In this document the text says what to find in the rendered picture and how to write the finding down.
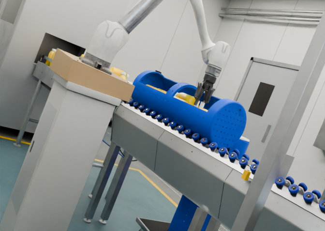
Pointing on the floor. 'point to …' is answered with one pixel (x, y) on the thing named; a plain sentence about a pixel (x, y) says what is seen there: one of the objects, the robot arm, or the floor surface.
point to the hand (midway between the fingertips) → (198, 106)
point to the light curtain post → (283, 132)
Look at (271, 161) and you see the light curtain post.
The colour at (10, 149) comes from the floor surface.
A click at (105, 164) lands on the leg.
